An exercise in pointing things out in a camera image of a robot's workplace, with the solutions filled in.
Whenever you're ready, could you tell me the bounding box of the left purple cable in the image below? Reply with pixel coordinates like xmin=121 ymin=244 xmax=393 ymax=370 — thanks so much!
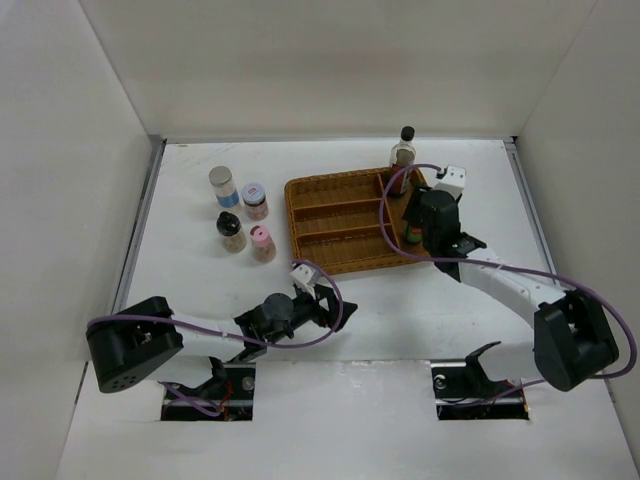
xmin=85 ymin=258 xmax=346 ymax=349

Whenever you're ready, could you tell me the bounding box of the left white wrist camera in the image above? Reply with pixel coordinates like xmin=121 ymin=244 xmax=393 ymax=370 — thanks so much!
xmin=290 ymin=264 xmax=320 ymax=296

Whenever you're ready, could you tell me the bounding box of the green-label yellow-cap sauce bottle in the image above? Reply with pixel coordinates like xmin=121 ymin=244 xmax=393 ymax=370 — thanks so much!
xmin=404 ymin=223 xmax=423 ymax=245

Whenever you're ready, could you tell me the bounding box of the silver-lid blue-label jar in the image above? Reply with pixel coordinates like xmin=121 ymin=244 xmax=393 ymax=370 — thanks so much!
xmin=209 ymin=166 xmax=239 ymax=209

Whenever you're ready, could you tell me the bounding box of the red-white-lid spice jar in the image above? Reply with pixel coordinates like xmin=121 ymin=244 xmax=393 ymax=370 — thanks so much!
xmin=241 ymin=182 xmax=268 ymax=221

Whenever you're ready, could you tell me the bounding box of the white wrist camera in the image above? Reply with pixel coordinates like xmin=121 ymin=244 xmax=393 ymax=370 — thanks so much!
xmin=433 ymin=165 xmax=467 ymax=202
xmin=290 ymin=264 xmax=320 ymax=296

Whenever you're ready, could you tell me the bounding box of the purple cable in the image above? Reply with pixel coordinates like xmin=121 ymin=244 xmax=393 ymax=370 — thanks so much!
xmin=379 ymin=163 xmax=640 ymax=401
xmin=85 ymin=258 xmax=346 ymax=349

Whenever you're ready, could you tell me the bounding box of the brown wicker divided tray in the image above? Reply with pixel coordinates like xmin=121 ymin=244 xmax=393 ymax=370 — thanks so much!
xmin=284 ymin=168 xmax=429 ymax=276

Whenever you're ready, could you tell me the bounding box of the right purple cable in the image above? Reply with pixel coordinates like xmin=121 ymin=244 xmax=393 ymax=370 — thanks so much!
xmin=379 ymin=163 xmax=640 ymax=401

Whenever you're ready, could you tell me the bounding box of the pink-cap spice shaker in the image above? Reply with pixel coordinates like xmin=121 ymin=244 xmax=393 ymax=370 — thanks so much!
xmin=250 ymin=225 xmax=277 ymax=263

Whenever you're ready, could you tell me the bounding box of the tall red-label sauce bottle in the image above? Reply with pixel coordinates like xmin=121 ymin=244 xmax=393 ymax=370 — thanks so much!
xmin=389 ymin=126 xmax=416 ymax=197

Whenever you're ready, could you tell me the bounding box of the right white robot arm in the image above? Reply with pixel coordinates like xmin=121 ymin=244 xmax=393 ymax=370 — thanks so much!
xmin=403 ymin=186 xmax=619 ymax=392

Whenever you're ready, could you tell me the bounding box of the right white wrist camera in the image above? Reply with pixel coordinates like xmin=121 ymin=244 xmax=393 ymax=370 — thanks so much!
xmin=433 ymin=165 xmax=467 ymax=202

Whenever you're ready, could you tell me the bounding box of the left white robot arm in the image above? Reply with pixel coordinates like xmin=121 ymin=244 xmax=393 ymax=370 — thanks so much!
xmin=86 ymin=285 xmax=358 ymax=394

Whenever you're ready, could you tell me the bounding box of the black-cap spice shaker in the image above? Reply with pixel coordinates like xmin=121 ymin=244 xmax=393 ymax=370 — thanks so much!
xmin=216 ymin=211 xmax=246 ymax=253

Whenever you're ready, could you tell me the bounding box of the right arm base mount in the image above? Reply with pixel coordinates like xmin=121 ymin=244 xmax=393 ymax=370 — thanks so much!
xmin=430 ymin=341 xmax=529 ymax=421

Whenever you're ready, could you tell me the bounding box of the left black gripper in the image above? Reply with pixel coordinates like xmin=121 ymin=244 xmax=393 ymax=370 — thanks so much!
xmin=266 ymin=284 xmax=355 ymax=344

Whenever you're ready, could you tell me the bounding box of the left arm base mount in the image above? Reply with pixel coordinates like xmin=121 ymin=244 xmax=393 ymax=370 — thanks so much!
xmin=160 ymin=357 xmax=256 ymax=422

